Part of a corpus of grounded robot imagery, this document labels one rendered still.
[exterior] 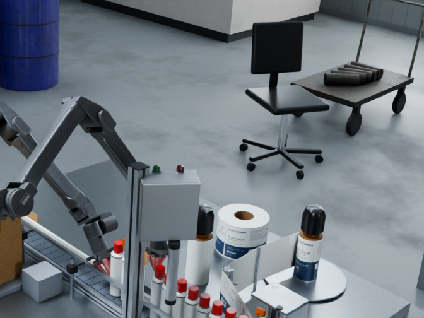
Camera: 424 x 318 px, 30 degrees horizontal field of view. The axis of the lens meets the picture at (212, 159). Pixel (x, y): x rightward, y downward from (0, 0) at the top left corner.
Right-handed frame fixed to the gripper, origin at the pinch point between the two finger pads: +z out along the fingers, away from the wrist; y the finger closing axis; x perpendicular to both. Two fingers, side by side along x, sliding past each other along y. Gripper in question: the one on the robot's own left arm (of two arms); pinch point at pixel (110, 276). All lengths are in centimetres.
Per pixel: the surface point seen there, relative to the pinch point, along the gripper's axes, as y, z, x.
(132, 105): 287, -115, 311
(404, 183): 348, 34, 119
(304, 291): 52, 32, -34
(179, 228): -8, -7, -56
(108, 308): -5.6, 9.8, 0.2
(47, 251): -2.2, -16.8, 30.7
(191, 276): 23.8, 11.4, -11.7
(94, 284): -2.6, 0.9, 7.7
